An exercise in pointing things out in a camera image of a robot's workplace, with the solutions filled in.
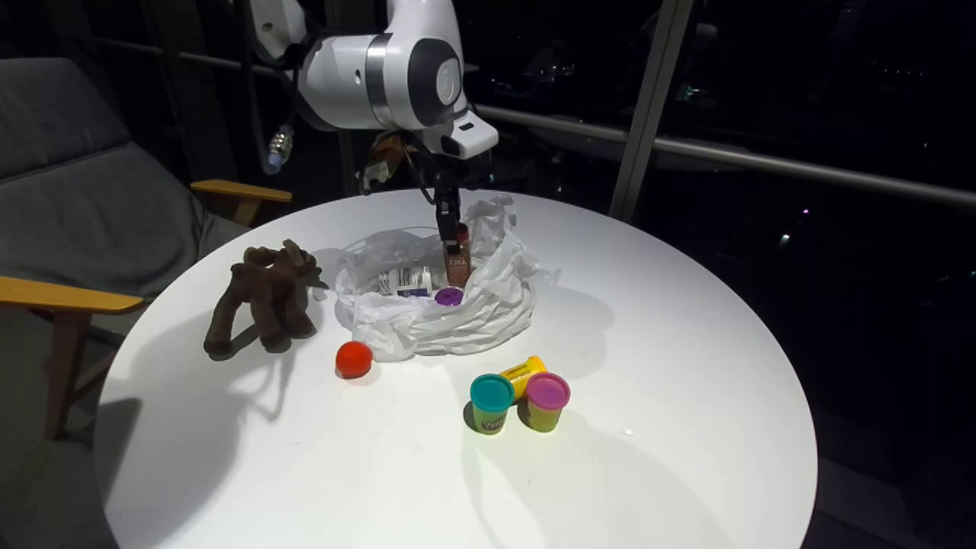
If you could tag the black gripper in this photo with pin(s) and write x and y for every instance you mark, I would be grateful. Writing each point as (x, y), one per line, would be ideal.
(440, 171)

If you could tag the white pill bottle blue label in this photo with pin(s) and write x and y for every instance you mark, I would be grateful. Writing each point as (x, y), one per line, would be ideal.
(413, 280)

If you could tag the purple dough tub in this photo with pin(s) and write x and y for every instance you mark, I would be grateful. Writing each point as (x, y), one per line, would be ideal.
(449, 295)

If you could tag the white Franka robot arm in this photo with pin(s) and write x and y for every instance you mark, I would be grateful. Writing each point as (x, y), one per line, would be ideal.
(397, 72)

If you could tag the white plastic bag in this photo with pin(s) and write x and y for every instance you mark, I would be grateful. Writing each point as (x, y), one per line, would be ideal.
(488, 314)

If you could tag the yellow dough tub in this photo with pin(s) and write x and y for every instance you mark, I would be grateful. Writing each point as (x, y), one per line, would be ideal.
(526, 370)

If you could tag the teal lid dough tub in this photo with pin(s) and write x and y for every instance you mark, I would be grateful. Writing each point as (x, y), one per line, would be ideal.
(488, 400)

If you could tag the brown plush toy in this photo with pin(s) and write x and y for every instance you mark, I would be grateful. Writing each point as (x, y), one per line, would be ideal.
(266, 292)

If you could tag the pink lid dough tub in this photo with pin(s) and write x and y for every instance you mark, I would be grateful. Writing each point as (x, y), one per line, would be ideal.
(546, 400)

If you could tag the metal window railing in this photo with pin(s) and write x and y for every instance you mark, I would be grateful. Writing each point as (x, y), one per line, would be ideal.
(763, 157)

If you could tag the grey chair wooden armrests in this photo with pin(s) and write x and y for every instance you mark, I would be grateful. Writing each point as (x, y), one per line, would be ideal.
(80, 194)

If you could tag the grey window post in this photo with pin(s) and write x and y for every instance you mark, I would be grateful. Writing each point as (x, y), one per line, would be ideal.
(650, 100)

